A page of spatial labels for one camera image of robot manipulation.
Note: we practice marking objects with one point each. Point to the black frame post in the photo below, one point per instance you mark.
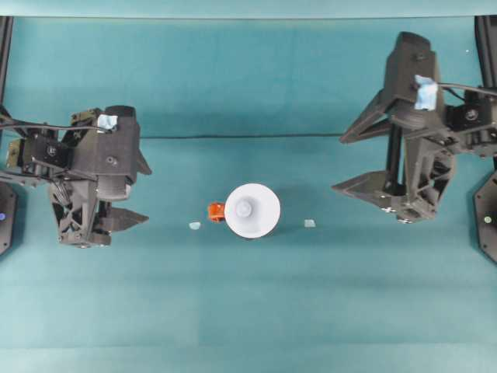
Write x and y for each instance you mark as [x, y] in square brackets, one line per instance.
[488, 50]
[4, 58]

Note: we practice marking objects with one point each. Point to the blue-green table cloth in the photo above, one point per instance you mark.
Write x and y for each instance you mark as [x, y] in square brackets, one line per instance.
[248, 303]

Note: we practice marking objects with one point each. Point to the small white paper scrap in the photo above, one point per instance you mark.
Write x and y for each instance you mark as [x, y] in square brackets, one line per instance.
[194, 225]
[310, 223]

